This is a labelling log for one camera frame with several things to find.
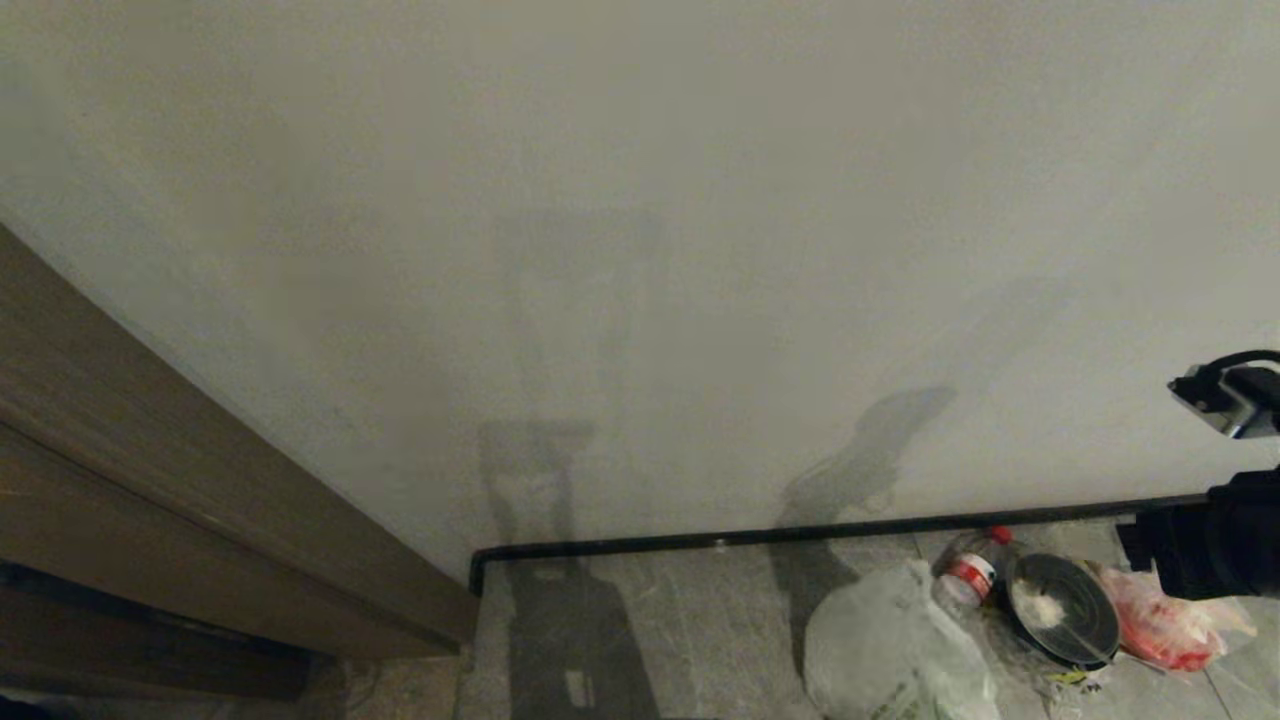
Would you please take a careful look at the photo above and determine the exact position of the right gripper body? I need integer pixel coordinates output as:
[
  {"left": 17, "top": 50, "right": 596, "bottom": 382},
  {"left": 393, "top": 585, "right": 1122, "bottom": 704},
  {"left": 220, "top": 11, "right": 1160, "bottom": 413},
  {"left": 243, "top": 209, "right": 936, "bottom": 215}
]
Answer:
[{"left": 1116, "top": 467, "right": 1280, "bottom": 602}]

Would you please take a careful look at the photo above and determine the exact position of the red and white plastic bag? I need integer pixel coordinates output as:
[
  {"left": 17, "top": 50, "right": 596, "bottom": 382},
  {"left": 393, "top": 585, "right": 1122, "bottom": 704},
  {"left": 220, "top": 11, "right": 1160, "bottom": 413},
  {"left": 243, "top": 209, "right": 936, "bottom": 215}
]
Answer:
[{"left": 1093, "top": 561, "right": 1258, "bottom": 674}]

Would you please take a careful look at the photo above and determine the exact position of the black round plastic bowl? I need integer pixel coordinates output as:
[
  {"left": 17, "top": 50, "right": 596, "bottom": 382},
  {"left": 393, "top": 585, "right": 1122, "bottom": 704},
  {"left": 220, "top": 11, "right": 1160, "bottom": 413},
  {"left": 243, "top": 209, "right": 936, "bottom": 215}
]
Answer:
[{"left": 1002, "top": 553, "right": 1122, "bottom": 670}]

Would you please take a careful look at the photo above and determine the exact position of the clear plastic bottle red cap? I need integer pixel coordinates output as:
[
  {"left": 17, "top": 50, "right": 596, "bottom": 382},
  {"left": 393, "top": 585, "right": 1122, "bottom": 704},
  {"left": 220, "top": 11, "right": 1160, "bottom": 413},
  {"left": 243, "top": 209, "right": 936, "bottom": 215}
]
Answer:
[{"left": 931, "top": 526, "right": 1016, "bottom": 612}]

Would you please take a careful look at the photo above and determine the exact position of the black baseboard strip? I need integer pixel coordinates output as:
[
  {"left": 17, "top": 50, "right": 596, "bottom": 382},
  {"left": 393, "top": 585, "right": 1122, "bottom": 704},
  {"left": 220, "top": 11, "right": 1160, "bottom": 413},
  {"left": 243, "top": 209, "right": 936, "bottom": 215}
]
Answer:
[{"left": 468, "top": 493, "right": 1212, "bottom": 597}]

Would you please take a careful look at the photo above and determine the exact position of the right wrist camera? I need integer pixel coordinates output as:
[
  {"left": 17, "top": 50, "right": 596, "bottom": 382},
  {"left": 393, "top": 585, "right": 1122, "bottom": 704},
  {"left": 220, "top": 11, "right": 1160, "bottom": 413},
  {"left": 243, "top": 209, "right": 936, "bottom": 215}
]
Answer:
[{"left": 1167, "top": 350, "right": 1280, "bottom": 441}]

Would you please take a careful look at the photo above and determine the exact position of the brown wooden door frame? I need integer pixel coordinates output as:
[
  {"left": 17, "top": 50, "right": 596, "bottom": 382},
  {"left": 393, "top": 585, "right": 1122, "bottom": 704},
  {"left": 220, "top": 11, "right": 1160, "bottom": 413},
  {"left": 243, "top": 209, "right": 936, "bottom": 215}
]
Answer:
[{"left": 0, "top": 224, "right": 480, "bottom": 661}]

